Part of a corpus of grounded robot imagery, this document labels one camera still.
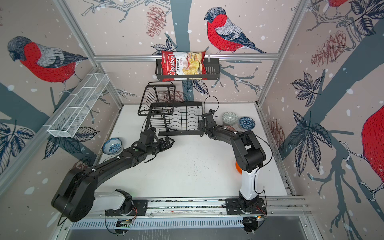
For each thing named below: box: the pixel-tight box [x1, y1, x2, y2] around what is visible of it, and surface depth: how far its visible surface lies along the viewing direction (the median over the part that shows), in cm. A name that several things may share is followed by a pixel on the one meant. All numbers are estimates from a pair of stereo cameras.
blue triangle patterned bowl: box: [238, 116, 256, 130], surface depth 108 cm
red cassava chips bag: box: [161, 50, 208, 81], surface depth 90 cm
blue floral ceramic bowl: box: [102, 137, 123, 155], surface depth 97 cm
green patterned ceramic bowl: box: [222, 111, 239, 126], surface depth 110 cm
